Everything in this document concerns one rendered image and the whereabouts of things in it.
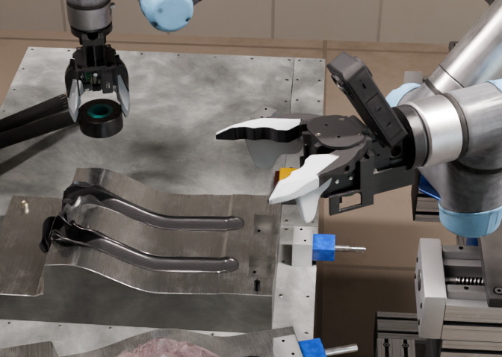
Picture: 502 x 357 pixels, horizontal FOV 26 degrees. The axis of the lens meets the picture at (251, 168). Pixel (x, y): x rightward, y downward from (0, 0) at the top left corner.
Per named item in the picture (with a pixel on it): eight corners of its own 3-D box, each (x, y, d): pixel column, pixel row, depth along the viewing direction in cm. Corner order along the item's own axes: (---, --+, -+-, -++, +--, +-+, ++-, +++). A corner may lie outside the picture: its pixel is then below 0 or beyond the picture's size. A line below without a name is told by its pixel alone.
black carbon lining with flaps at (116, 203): (245, 224, 194) (245, 182, 189) (237, 286, 182) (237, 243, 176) (53, 214, 197) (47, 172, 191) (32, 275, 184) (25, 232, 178)
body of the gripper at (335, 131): (325, 219, 115) (426, 191, 118) (323, 148, 110) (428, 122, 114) (296, 185, 121) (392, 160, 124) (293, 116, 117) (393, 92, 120)
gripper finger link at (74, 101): (60, 133, 194) (75, 90, 189) (59, 114, 198) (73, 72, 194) (78, 136, 195) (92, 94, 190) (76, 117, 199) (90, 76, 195)
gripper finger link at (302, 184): (296, 249, 107) (341, 204, 114) (294, 198, 104) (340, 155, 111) (270, 240, 109) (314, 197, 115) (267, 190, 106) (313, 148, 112)
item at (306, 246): (364, 251, 199) (366, 228, 196) (364, 269, 195) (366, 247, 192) (293, 247, 200) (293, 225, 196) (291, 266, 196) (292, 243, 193)
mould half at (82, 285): (280, 233, 203) (282, 176, 195) (271, 334, 182) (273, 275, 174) (16, 219, 206) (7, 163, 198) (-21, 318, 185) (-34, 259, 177)
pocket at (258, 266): (275, 272, 187) (276, 256, 184) (273, 293, 183) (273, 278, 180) (249, 271, 187) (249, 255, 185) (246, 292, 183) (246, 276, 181)
